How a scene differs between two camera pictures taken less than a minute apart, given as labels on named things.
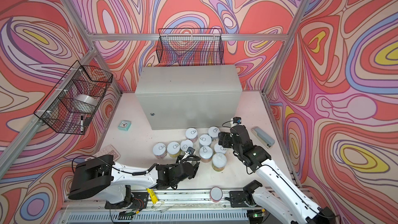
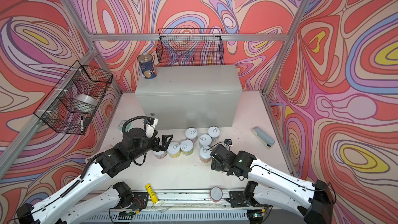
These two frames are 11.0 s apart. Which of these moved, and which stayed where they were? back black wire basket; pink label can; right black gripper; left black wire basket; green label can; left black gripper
Moved: left black gripper; right black gripper
Stayed: left black wire basket; green label can; pink label can; back black wire basket
